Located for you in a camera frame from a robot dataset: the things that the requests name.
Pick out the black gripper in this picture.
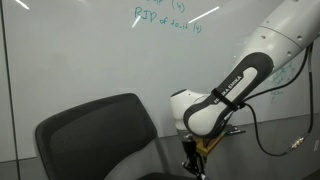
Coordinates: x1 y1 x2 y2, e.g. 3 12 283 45
182 134 205 174

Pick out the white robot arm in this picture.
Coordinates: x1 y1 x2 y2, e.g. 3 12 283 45
170 0 320 180

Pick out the black office chair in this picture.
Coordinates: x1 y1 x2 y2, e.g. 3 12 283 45
34 93 157 180

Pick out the wrist camera on wooden mount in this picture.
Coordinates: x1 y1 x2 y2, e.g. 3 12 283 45
196 125 234 157

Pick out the black cable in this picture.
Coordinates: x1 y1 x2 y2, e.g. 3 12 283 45
244 42 315 158

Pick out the white wall whiteboard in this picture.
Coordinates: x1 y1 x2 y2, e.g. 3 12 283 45
1 0 319 159

